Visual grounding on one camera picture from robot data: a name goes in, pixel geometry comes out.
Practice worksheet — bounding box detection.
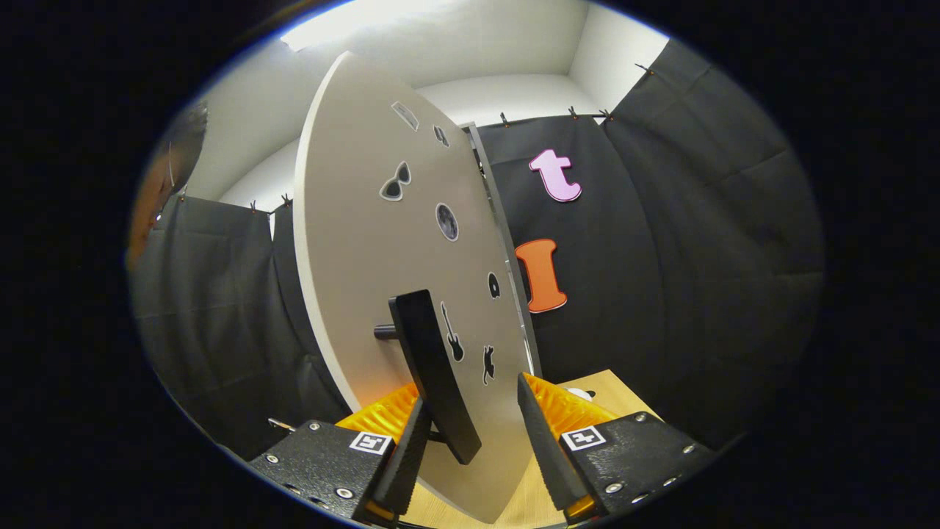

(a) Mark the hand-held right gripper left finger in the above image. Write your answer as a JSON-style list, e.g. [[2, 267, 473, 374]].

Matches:
[[248, 382, 435, 524]]

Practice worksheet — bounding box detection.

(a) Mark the person's head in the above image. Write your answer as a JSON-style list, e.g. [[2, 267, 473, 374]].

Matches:
[[126, 101, 210, 273]]

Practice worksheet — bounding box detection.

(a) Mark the black backdrop cloth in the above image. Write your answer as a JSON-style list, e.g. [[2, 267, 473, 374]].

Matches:
[[131, 40, 828, 461]]

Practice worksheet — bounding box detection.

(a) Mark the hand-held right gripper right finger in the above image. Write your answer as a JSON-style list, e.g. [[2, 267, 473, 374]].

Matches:
[[517, 373, 717, 525]]

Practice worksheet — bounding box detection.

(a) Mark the beige cabinet door black handle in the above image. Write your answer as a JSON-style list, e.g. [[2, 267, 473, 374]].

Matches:
[[292, 51, 541, 525]]

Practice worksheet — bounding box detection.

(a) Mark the row of black cloth clips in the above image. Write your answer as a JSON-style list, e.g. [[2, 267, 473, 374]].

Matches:
[[248, 63, 654, 214]]

